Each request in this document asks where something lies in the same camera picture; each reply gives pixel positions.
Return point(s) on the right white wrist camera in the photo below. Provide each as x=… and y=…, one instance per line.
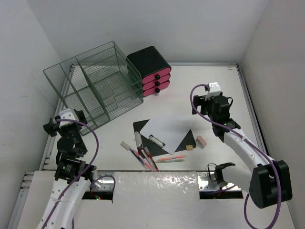
x=212, y=89

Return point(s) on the small brown cube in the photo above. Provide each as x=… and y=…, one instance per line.
x=189, y=147

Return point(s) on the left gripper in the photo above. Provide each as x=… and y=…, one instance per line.
x=54, y=127

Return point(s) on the pink white pen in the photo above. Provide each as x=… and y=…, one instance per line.
x=148, y=160

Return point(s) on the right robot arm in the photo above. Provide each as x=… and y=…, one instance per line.
x=266, y=180

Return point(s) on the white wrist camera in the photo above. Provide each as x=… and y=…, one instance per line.
x=66, y=114
x=212, y=89

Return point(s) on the pink top drawer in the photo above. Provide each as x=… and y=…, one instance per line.
x=156, y=76

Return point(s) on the pink bottom drawer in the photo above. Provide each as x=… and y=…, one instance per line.
x=152, y=88

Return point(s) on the pink eraser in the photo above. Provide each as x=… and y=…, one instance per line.
x=201, y=142

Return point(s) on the black drawer cabinet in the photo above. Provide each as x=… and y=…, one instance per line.
x=149, y=63

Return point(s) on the white clipboard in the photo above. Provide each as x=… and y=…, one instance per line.
x=168, y=130

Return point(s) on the orange pen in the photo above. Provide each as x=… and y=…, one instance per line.
x=172, y=158

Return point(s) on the black clipboard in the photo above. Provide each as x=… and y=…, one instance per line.
x=154, y=149

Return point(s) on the pink drawer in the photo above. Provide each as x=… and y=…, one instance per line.
x=155, y=82
x=152, y=88
x=156, y=76

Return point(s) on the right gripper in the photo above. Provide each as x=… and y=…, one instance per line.
x=198, y=101

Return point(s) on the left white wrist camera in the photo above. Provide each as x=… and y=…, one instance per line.
x=66, y=114

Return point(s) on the green wire mesh organizer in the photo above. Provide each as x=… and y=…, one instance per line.
x=102, y=82

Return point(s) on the beige eraser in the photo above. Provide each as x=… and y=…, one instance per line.
x=125, y=145

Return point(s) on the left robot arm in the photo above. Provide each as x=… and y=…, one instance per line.
x=73, y=176

